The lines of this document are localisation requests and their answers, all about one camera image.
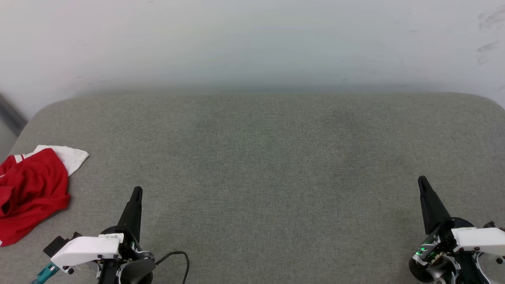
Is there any teal plug camera cable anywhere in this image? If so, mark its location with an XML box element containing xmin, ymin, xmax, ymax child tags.
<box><xmin>32</xmin><ymin>262</ymin><xmax>60</xmax><ymax>284</ymax></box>

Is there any grey fabric sofa cushion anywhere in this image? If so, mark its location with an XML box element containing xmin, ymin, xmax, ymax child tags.
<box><xmin>0</xmin><ymin>92</ymin><xmax>505</xmax><ymax>284</ymax></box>

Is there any thin black cable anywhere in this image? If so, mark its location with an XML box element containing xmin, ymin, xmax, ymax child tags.
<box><xmin>155</xmin><ymin>251</ymin><xmax>190</xmax><ymax>284</ymax></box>

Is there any red and white shirt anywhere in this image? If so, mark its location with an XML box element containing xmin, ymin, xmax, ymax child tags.
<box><xmin>0</xmin><ymin>145</ymin><xmax>90</xmax><ymax>247</ymax></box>

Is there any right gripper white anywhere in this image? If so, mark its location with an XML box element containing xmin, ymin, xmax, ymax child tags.
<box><xmin>408</xmin><ymin>176</ymin><xmax>505</xmax><ymax>283</ymax></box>

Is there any dark grey baseboard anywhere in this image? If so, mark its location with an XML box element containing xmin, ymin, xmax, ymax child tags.
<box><xmin>0</xmin><ymin>93</ymin><xmax>29</xmax><ymax>137</ymax></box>

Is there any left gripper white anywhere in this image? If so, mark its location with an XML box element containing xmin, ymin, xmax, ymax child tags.
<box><xmin>50</xmin><ymin>187</ymin><xmax>155</xmax><ymax>273</ymax></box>

